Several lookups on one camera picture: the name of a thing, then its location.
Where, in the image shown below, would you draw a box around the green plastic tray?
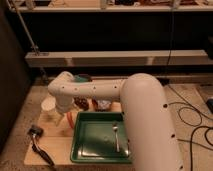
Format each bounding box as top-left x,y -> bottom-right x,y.
70,112 -> 131,164

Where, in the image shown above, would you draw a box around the bunch of dark grapes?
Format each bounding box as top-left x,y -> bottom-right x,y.
74,97 -> 89,111

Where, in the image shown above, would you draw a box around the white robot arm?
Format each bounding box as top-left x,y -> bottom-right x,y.
48,72 -> 184,171

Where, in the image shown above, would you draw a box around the wooden board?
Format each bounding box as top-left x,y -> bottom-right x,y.
23,78 -> 134,167

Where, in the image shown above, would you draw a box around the metal pole stand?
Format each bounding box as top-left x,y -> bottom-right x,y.
8,0 -> 49,85

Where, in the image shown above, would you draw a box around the dark brown bowl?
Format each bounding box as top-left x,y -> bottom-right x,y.
92,100 -> 112,111

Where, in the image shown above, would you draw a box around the metal spoon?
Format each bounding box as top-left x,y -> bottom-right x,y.
113,123 -> 120,153

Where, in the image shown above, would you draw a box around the white plastic cup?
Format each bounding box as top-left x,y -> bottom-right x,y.
41,97 -> 56,116

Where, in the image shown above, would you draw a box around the black handled brush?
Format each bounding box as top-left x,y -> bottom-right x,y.
27,125 -> 54,166

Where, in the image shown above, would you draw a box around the teal sponge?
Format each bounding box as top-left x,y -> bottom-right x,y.
74,75 -> 84,82

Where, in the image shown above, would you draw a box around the black cables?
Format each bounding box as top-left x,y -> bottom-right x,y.
164,83 -> 213,171

